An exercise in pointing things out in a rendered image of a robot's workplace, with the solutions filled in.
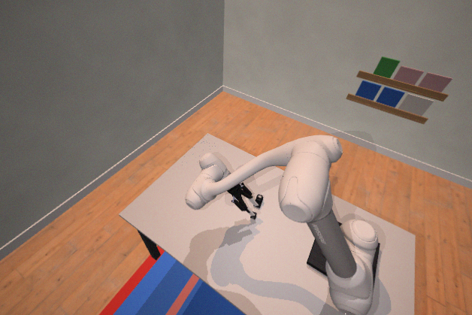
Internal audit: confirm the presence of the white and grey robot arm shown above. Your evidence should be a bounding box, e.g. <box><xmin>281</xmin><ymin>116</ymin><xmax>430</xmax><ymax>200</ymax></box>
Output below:
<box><xmin>185</xmin><ymin>135</ymin><xmax>378</xmax><ymax>315</ymax></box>

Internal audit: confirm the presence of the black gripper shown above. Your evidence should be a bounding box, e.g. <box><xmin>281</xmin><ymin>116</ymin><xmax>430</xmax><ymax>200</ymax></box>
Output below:
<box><xmin>228</xmin><ymin>183</ymin><xmax>259</xmax><ymax>216</ymax></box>

